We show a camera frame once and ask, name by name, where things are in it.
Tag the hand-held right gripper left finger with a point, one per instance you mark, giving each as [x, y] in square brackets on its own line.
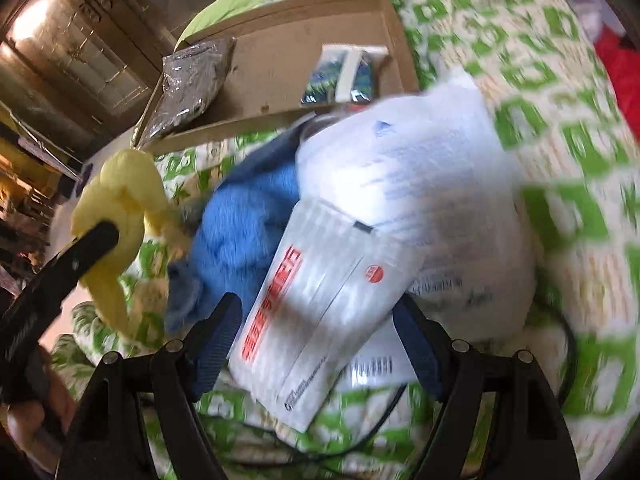
[220, 335]

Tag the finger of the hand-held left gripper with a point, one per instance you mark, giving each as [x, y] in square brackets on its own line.
[85, 250]

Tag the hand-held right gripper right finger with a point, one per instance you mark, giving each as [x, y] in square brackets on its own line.
[417, 350]

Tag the yellow cloth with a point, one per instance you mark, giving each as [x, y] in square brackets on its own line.
[130, 185]

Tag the white packet with red print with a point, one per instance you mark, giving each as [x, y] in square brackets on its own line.
[325, 310]

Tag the blue towel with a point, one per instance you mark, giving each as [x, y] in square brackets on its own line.
[235, 220]

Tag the large white plastic packet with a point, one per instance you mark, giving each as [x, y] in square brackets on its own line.
[425, 160]

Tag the shallow cardboard box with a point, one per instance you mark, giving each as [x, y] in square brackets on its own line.
[280, 60]

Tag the person's left hand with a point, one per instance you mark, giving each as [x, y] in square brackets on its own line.
[27, 422]

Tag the cluttered wooden shelf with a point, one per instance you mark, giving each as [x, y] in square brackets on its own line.
[25, 185]

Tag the silver speckled packet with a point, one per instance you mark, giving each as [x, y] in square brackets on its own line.
[190, 85]

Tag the wooden glass door cabinet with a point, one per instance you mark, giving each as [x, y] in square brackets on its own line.
[75, 35]

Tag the light green bed sheet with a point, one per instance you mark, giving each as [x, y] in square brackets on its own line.
[210, 15]

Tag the blue green patterned packet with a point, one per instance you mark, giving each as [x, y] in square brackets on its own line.
[320, 80]

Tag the green printed blanket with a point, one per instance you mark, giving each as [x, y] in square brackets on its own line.
[550, 110]

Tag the red cloth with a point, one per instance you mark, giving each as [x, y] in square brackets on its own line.
[620, 70]

